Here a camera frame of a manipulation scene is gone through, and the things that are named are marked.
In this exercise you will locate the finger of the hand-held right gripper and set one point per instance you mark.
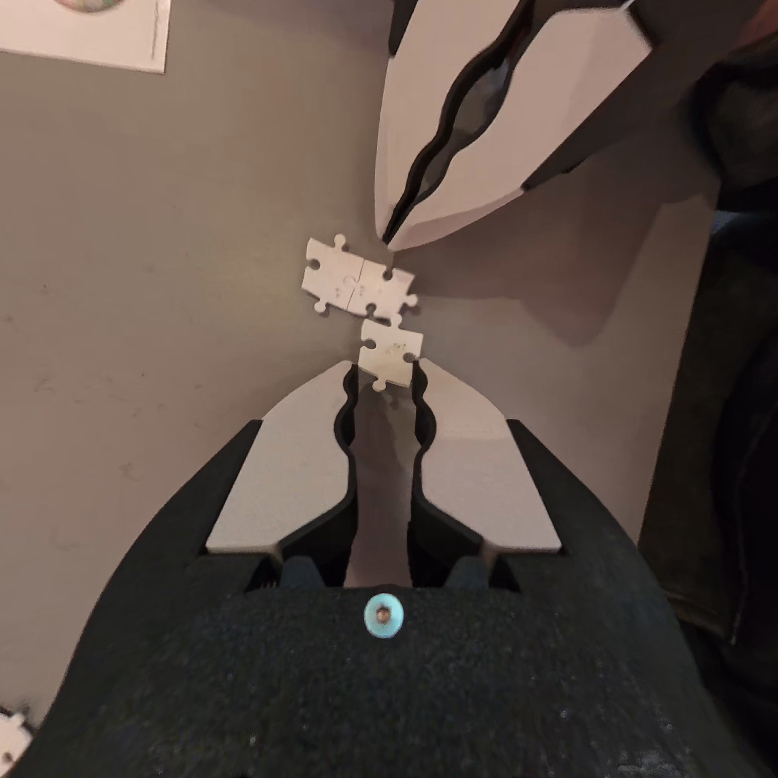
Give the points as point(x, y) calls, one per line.
point(565, 97)
point(419, 91)

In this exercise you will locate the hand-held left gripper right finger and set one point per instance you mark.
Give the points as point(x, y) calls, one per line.
point(486, 480)

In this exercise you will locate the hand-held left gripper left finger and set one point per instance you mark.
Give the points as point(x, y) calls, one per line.
point(279, 480)

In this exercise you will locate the teal faced puzzle piece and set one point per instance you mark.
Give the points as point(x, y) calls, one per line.
point(389, 355)

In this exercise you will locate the white puzzle piece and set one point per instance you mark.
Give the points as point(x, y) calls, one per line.
point(12, 735)
point(386, 292)
point(331, 276)

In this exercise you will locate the white printed instruction leaflet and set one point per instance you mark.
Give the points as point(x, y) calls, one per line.
point(91, 36)

